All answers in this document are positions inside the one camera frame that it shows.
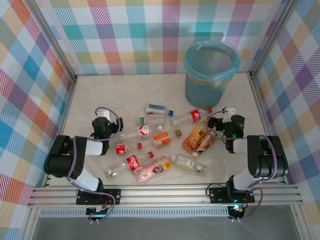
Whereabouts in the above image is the brown label bottle white cap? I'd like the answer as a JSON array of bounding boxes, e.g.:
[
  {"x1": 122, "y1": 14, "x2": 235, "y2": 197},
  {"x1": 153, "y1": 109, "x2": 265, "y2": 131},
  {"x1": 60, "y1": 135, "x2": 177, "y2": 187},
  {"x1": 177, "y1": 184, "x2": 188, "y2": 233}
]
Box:
[{"x1": 192, "y1": 129, "x2": 217, "y2": 159}]

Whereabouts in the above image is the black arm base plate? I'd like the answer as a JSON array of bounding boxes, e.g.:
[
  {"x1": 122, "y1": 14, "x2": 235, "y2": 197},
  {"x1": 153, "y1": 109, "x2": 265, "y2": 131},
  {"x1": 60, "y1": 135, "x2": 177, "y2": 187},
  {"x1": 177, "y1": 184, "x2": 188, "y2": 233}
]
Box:
[
  {"x1": 208, "y1": 186, "x2": 256, "y2": 205},
  {"x1": 75, "y1": 188, "x2": 122, "y2": 206}
]

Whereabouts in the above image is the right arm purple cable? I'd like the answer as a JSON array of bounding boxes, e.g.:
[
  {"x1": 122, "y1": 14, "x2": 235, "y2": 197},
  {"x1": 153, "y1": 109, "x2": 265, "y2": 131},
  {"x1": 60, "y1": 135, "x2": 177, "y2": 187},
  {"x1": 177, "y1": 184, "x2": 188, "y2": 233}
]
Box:
[{"x1": 205, "y1": 107, "x2": 278, "y2": 222}]

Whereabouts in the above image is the slotted grey cable duct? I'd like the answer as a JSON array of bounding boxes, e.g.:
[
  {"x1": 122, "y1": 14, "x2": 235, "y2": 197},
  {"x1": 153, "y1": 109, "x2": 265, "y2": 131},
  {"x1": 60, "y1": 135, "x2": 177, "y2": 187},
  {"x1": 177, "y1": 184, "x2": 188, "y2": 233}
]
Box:
[{"x1": 39, "y1": 208, "x2": 231, "y2": 218}]

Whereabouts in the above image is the short Coca-Cola bottle red cap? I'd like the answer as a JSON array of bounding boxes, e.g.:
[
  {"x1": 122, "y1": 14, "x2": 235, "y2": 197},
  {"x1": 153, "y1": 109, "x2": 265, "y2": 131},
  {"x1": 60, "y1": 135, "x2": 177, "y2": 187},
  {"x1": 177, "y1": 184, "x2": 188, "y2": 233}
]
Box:
[{"x1": 114, "y1": 140, "x2": 143, "y2": 156}]

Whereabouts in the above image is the clear Coca-Cola bottle red cap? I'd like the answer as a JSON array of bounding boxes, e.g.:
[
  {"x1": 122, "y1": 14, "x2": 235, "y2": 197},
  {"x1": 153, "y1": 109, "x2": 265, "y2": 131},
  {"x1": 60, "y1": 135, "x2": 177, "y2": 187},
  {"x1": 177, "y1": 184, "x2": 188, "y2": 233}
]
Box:
[
  {"x1": 104, "y1": 150, "x2": 155, "y2": 180},
  {"x1": 170, "y1": 107, "x2": 213, "y2": 127}
]

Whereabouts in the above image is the yellow orange juice bottle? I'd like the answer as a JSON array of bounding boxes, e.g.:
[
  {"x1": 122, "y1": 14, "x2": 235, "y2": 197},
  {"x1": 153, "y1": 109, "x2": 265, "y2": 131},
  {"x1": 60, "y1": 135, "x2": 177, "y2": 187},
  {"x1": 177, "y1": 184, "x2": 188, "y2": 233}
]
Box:
[{"x1": 181, "y1": 126, "x2": 206, "y2": 153}]

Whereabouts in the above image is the red white label bottle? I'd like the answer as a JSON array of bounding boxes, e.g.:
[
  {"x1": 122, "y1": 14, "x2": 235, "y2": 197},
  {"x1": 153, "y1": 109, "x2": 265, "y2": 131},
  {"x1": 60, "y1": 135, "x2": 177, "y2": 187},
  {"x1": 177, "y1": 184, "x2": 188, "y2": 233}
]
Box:
[{"x1": 119, "y1": 124, "x2": 164, "y2": 141}]

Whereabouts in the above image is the green white label bottle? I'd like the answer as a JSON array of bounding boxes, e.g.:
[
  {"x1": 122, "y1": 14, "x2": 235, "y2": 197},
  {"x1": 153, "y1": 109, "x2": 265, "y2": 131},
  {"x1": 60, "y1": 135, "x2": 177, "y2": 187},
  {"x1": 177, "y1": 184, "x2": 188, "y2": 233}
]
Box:
[{"x1": 174, "y1": 154, "x2": 209, "y2": 177}]

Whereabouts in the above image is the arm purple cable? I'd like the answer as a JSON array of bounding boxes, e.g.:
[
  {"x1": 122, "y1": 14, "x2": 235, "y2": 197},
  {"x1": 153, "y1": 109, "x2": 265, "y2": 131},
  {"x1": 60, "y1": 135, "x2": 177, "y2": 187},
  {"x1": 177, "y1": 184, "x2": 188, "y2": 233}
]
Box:
[
  {"x1": 205, "y1": 107, "x2": 278, "y2": 222},
  {"x1": 66, "y1": 106, "x2": 125, "y2": 223}
]

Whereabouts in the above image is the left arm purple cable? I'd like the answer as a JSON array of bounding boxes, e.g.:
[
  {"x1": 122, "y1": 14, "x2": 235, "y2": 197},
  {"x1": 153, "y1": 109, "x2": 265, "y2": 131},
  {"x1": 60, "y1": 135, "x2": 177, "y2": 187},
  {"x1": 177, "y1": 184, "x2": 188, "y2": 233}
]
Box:
[{"x1": 66, "y1": 106, "x2": 125, "y2": 223}]

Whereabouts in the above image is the orange label bottle brown cap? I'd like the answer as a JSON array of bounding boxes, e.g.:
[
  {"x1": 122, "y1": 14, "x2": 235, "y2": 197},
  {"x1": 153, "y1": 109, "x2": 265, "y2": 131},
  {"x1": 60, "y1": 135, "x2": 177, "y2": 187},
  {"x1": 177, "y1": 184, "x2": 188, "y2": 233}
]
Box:
[{"x1": 152, "y1": 128, "x2": 183, "y2": 149}]

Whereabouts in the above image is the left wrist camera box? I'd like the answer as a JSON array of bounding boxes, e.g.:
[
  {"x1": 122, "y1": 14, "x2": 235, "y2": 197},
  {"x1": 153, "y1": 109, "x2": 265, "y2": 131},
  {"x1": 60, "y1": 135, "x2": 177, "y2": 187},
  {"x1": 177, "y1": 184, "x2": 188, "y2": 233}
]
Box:
[{"x1": 96, "y1": 108, "x2": 111, "y2": 121}]

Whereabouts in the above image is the aluminium frame rail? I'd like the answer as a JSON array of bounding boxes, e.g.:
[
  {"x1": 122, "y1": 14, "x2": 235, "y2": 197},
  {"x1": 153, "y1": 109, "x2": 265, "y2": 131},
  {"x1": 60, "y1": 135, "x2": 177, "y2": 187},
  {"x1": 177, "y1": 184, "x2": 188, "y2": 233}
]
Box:
[{"x1": 26, "y1": 184, "x2": 305, "y2": 209}]

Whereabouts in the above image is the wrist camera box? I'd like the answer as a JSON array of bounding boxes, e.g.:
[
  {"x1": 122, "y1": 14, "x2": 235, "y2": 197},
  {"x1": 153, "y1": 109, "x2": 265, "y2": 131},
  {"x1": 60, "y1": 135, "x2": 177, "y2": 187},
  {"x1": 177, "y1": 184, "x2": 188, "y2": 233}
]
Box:
[
  {"x1": 223, "y1": 106, "x2": 236, "y2": 123},
  {"x1": 96, "y1": 108, "x2": 111, "y2": 121}
]

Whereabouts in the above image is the aluminium frame post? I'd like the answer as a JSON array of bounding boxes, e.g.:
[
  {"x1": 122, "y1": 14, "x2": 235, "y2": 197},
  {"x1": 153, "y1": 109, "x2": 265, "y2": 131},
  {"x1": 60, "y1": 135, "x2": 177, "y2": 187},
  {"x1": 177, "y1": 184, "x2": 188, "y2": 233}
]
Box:
[
  {"x1": 249, "y1": 0, "x2": 301, "y2": 80},
  {"x1": 24, "y1": 0, "x2": 78, "y2": 83}
]

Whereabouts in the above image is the blue label bottle blue cap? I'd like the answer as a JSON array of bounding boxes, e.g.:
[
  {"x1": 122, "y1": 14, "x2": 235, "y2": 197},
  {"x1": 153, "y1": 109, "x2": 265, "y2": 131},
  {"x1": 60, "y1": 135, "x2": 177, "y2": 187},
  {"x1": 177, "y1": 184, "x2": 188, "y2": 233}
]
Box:
[{"x1": 144, "y1": 103, "x2": 175, "y2": 117}]

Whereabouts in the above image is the small electronics board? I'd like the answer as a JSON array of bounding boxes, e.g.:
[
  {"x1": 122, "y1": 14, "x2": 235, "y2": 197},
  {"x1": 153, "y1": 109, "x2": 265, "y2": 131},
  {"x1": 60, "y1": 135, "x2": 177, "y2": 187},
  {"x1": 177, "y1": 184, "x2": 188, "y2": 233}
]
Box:
[
  {"x1": 86, "y1": 206, "x2": 111, "y2": 218},
  {"x1": 227, "y1": 205, "x2": 245, "y2": 216}
]

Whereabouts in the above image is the clear bottle green cap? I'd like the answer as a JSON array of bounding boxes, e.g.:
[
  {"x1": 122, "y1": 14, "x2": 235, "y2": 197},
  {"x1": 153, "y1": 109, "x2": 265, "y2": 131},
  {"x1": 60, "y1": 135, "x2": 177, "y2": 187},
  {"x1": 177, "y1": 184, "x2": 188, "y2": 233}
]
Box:
[{"x1": 138, "y1": 116, "x2": 168, "y2": 129}]

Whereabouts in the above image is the pink label bottle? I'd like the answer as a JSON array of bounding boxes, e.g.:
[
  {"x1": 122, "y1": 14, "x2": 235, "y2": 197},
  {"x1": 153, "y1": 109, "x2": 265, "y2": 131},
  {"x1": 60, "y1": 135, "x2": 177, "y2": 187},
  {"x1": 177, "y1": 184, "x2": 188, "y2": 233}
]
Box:
[{"x1": 133, "y1": 155, "x2": 177, "y2": 183}]

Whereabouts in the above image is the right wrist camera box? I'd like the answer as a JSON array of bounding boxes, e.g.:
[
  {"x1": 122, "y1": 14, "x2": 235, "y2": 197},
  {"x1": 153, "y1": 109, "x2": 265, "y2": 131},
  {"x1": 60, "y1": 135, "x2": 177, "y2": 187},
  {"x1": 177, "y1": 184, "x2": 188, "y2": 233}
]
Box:
[{"x1": 223, "y1": 106, "x2": 236, "y2": 123}]

